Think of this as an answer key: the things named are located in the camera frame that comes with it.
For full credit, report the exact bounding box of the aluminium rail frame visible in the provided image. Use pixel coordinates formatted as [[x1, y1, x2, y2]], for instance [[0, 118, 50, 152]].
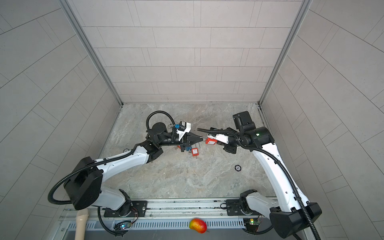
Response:
[[49, 190, 278, 240]]

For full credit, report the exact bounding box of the right circuit board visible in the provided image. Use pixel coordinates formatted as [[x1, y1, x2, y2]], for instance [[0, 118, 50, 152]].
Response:
[[243, 219, 260, 234]]

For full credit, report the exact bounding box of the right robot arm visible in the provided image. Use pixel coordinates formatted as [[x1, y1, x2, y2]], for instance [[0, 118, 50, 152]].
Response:
[[225, 111, 322, 240]]

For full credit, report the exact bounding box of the left black cable conduit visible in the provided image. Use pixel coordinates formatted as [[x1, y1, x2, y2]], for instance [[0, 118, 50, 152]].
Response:
[[47, 110, 176, 205]]

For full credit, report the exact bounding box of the mango fruit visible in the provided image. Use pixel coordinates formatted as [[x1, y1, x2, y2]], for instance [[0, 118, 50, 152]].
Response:
[[189, 219, 208, 234]]

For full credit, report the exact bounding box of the black cable conduit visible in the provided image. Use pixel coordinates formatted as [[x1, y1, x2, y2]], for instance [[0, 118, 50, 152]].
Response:
[[197, 127, 322, 240], [47, 110, 176, 205]]

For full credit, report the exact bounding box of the beige wooden handle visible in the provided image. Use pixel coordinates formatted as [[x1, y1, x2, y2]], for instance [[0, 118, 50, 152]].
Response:
[[75, 209, 89, 240]]

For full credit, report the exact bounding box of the red padlock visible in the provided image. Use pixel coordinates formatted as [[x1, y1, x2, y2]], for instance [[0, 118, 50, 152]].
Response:
[[205, 138, 217, 145], [191, 148, 199, 157]]

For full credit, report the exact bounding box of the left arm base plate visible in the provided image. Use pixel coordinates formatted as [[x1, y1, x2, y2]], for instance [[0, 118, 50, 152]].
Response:
[[103, 201, 148, 218]]

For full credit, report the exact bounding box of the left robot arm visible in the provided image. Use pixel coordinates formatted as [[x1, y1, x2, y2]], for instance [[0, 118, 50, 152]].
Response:
[[64, 122, 203, 212]]

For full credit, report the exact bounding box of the circuit board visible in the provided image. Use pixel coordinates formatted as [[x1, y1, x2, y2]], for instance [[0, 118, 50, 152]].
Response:
[[243, 219, 260, 234], [114, 221, 132, 231]]

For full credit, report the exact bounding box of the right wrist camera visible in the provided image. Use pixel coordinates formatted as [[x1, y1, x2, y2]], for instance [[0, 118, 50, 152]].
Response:
[[208, 134, 229, 144]]

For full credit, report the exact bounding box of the right black cable conduit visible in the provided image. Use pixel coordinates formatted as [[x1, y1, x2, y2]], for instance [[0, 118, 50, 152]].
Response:
[[197, 127, 322, 240]]

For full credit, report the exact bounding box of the left circuit board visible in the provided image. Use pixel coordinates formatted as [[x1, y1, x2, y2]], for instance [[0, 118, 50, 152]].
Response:
[[114, 221, 132, 231]]

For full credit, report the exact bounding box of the black ring marker right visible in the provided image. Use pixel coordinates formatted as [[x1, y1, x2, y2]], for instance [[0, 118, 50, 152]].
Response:
[[235, 165, 242, 172]]

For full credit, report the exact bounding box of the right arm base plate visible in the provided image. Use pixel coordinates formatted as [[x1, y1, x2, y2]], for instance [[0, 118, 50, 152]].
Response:
[[221, 199, 261, 216]]

